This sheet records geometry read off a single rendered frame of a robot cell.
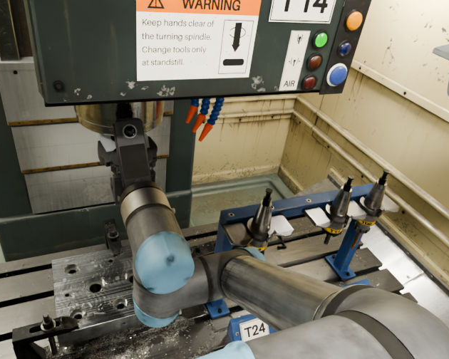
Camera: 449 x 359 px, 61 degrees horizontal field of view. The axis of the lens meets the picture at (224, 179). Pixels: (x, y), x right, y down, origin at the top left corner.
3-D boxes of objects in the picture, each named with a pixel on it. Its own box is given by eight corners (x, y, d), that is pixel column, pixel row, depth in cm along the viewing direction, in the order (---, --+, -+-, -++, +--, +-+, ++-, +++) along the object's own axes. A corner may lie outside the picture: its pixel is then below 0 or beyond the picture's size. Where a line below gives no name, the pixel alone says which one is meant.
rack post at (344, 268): (355, 277, 121) (390, 205, 104) (342, 281, 119) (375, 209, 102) (336, 255, 128) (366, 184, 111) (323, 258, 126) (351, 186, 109)
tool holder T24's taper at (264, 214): (266, 218, 89) (271, 196, 85) (273, 231, 85) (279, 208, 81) (248, 220, 87) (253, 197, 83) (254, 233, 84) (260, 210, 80)
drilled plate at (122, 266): (181, 313, 98) (182, 301, 95) (60, 347, 87) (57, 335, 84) (158, 251, 115) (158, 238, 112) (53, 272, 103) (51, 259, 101)
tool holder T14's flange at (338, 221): (335, 207, 100) (338, 199, 98) (353, 221, 96) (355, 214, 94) (318, 214, 97) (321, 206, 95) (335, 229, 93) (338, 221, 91)
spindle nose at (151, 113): (140, 94, 81) (140, 35, 74) (179, 127, 71) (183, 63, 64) (62, 106, 72) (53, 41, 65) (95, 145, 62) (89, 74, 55)
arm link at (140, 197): (124, 206, 54) (179, 198, 58) (118, 187, 58) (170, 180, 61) (125, 243, 59) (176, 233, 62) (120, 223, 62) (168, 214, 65)
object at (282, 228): (297, 235, 88) (298, 232, 87) (277, 239, 86) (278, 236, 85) (282, 215, 93) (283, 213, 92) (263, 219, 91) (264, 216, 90)
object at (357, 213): (370, 219, 96) (371, 216, 96) (353, 222, 94) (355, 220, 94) (353, 201, 101) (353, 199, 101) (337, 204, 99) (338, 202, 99)
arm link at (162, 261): (140, 306, 52) (140, 265, 46) (125, 247, 59) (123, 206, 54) (195, 292, 55) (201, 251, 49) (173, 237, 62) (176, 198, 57)
